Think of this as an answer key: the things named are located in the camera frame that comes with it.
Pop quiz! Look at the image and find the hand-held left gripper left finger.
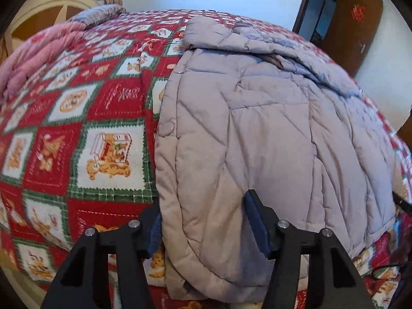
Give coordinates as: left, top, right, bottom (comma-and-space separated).
40, 204, 163, 309

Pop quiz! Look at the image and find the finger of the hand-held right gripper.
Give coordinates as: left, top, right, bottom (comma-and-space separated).
392, 191, 412, 215

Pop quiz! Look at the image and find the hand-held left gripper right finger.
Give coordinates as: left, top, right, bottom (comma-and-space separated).
243, 189, 375, 309

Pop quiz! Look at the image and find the lilac quilted puffer jacket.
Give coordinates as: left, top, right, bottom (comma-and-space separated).
154, 16, 401, 305

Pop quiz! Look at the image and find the wooden dresser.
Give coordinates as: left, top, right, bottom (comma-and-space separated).
397, 103, 412, 149

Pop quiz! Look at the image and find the red printed bedspread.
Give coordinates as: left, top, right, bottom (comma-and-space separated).
0, 9, 412, 309

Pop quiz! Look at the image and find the brown wooden door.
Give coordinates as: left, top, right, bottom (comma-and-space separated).
323, 0, 383, 78

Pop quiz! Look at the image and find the red paper door decoration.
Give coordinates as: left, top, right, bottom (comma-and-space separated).
351, 4, 366, 22

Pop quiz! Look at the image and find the folded pink quilt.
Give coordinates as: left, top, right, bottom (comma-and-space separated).
0, 22, 87, 104

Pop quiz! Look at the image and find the striped pillow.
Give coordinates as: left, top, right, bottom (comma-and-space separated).
70, 4, 129, 26

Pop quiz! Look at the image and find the wooden bed headboard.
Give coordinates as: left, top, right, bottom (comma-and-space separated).
5, 0, 104, 58

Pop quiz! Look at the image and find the black cable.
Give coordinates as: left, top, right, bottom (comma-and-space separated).
370, 262, 407, 280

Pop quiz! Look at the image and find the brown door frame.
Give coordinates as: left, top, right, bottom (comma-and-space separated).
292, 0, 348, 36

